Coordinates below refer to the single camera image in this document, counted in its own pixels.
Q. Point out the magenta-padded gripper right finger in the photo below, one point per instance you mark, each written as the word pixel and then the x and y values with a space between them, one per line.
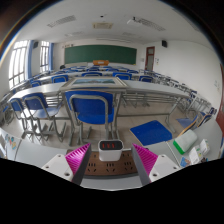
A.
pixel 146 159

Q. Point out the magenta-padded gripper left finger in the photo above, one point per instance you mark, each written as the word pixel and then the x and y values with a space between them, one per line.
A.
pixel 77 160

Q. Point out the white charger block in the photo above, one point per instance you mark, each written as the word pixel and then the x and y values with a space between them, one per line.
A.
pixel 110 153

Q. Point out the blue chair seat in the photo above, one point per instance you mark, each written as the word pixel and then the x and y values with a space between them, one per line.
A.
pixel 150 132

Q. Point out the brown-faced power strip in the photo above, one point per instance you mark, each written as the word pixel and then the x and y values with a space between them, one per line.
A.
pixel 110 168

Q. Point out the white green-edged cloth pack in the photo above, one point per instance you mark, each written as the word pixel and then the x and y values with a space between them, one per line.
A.
pixel 185 141

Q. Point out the small white green-print box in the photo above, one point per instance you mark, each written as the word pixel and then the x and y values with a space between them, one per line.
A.
pixel 194 155

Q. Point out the blue wooden-edged chair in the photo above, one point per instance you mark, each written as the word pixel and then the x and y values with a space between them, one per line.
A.
pixel 193 124

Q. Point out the stickers and papers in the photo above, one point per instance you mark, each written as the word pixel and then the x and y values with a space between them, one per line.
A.
pixel 9 141

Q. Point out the long grey desk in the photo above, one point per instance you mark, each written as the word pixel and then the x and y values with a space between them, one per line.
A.
pixel 150 87

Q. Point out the grey framed picture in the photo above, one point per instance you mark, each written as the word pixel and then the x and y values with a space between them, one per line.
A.
pixel 95 82

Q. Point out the group of blue chairs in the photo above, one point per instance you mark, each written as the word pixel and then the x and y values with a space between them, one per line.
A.
pixel 90 74

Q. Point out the dark red door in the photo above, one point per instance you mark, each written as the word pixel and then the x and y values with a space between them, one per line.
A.
pixel 220 106

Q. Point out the red-brown door with window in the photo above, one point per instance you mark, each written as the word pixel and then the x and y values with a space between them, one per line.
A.
pixel 150 60

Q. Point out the orange wooden lectern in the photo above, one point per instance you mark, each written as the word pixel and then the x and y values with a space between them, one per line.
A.
pixel 100 62

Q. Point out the green chalkboard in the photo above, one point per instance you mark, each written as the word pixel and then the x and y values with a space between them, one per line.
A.
pixel 100 54

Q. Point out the narrow bright window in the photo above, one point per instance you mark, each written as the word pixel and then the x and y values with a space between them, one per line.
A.
pixel 44 56

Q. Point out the large bright window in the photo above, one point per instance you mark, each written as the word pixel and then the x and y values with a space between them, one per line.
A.
pixel 17 63

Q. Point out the ceiling air conditioner panel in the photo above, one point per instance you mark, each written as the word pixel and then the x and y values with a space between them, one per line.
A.
pixel 102 25

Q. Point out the white ceiling projector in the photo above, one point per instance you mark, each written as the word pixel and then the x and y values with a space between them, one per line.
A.
pixel 134 21

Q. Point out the group of ceiling lights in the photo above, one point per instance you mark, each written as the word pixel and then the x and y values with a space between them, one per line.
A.
pixel 61 20

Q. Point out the blue metal-frame chair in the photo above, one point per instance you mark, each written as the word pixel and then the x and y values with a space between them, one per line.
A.
pixel 38 103
pixel 90 110
pixel 16 105

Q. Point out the black wall speaker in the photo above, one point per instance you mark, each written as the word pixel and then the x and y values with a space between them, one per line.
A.
pixel 164 43
pixel 35 44

